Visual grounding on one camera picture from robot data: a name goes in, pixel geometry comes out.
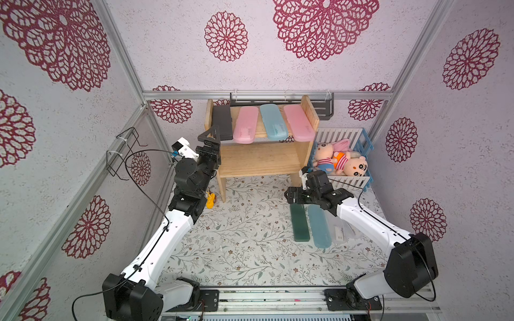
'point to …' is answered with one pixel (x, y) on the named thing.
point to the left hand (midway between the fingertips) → (219, 133)
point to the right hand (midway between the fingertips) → (298, 194)
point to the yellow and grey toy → (211, 200)
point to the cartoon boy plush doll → (345, 164)
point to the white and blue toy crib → (359, 141)
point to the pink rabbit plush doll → (324, 152)
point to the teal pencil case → (319, 227)
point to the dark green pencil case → (300, 223)
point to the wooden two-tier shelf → (264, 157)
